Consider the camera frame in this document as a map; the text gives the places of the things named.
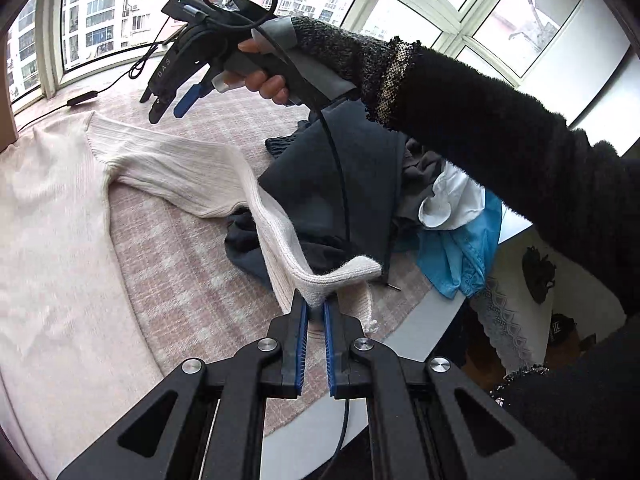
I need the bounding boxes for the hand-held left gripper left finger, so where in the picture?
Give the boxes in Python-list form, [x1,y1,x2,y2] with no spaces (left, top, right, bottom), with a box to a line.
[56,289,309,480]

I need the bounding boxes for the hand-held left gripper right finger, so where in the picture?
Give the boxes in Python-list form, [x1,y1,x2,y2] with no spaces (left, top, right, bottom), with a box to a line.
[323,301,578,480]

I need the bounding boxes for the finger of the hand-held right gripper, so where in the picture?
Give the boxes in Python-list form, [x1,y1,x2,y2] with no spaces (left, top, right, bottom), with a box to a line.
[173,79,209,118]
[139,87,175,125]

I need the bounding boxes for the white knit sweater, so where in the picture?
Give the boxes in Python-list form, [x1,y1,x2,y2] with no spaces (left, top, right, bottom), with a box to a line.
[0,110,384,480]

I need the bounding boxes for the person's right forearm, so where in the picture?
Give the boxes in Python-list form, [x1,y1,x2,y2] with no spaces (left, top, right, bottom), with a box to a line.
[359,35,640,322]

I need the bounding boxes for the person's right hand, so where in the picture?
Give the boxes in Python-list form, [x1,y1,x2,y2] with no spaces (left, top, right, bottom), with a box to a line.
[238,15,382,108]

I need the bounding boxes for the pink plaid blanket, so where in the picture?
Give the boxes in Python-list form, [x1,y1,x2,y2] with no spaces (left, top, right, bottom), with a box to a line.
[12,80,436,438]

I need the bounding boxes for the dark grey garment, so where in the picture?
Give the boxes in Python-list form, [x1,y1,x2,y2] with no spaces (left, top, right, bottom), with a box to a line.
[224,105,407,293]

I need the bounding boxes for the blue garment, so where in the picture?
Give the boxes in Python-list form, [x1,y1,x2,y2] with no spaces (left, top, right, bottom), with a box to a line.
[416,192,504,300]

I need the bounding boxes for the white lace cloth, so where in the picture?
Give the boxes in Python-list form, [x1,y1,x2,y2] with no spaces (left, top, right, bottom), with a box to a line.
[470,275,550,373]

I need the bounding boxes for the white garment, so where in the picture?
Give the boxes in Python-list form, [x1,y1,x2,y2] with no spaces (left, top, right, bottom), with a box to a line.
[418,162,490,232]

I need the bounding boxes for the small black object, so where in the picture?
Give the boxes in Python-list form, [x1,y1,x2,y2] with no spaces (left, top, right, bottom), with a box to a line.
[546,312,578,347]

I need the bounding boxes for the person's black jacket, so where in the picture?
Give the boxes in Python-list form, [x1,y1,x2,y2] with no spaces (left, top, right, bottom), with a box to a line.
[489,325,640,480]

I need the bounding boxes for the thin black cable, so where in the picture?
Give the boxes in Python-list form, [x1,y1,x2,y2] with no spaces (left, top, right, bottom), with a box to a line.
[97,12,173,95]

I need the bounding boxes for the short black cable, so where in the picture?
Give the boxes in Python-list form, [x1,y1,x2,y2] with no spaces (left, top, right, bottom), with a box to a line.
[329,399,351,480]

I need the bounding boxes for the white window frame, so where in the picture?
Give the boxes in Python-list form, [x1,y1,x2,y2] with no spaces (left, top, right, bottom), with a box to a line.
[10,0,640,158]

